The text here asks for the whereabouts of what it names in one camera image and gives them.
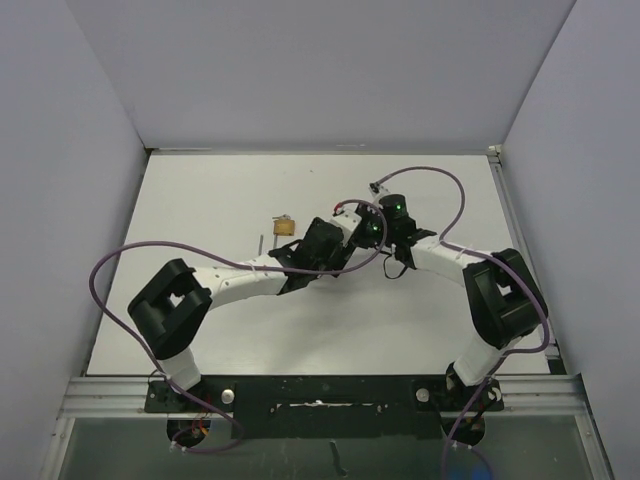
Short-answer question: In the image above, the brass padlock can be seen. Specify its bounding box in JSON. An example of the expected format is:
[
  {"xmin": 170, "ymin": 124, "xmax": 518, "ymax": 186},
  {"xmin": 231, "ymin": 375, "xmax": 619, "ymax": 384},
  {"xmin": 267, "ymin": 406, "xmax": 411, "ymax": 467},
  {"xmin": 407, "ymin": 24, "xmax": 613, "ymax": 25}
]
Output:
[{"xmin": 270, "ymin": 214, "xmax": 296, "ymax": 250}]

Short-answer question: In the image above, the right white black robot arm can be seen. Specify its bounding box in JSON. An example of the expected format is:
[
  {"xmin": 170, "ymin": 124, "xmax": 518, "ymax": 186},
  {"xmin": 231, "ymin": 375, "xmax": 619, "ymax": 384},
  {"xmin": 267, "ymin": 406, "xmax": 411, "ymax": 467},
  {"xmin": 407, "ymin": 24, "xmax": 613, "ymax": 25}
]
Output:
[{"xmin": 351, "ymin": 194, "xmax": 548, "ymax": 409}]

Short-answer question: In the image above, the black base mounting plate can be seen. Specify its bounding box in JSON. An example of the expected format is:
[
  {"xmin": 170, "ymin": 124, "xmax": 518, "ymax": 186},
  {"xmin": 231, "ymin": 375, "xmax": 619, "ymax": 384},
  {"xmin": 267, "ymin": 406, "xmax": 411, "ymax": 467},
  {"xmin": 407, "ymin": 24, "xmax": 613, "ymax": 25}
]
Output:
[{"xmin": 144, "ymin": 375, "xmax": 504, "ymax": 446}]

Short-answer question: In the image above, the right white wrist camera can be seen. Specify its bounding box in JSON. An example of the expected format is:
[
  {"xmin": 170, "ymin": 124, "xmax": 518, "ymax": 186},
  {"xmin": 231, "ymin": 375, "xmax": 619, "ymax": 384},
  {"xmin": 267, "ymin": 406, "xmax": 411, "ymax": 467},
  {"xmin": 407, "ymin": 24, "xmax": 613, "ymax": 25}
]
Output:
[{"xmin": 369, "ymin": 182, "xmax": 391, "ymax": 201}]

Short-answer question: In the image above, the aluminium frame rail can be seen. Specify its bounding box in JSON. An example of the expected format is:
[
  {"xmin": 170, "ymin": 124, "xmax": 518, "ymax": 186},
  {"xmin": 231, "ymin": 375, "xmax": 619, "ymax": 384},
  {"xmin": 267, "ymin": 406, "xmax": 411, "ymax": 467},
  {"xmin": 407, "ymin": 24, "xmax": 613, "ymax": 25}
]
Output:
[{"xmin": 486, "ymin": 144, "xmax": 614, "ymax": 479}]

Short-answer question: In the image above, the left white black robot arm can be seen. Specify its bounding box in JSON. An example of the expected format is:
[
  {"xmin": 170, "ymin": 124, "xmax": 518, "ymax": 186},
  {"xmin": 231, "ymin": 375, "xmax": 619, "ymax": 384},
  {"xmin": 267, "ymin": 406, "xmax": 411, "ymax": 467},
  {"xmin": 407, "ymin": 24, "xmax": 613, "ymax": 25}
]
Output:
[{"xmin": 127, "ymin": 210, "xmax": 362, "ymax": 411}]

